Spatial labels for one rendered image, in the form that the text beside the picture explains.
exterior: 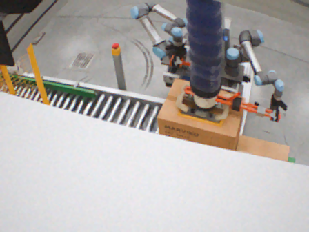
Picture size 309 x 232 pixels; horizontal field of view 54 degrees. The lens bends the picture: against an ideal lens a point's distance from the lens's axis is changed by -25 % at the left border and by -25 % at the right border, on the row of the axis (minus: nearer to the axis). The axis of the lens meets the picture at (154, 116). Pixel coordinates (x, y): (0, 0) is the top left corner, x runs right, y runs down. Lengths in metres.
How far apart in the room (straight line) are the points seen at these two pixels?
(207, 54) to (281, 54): 2.98
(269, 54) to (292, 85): 0.65
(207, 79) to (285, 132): 1.92
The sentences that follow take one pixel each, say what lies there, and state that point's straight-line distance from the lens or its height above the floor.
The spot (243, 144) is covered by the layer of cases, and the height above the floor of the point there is 0.54.
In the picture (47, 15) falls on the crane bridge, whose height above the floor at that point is 2.97.
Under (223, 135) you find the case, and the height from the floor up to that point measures 1.06.
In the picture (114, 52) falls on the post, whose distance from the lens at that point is 3.50.
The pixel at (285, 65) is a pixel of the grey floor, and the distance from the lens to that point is 5.03.
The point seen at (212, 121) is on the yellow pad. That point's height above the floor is 1.09.
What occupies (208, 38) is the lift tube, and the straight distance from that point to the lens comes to 2.24.
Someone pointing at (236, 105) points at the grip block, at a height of 1.22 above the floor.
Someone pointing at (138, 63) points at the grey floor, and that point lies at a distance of 4.75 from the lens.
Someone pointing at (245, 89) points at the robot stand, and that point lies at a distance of 4.19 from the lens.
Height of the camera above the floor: 3.27
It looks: 51 degrees down
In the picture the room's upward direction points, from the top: 6 degrees counter-clockwise
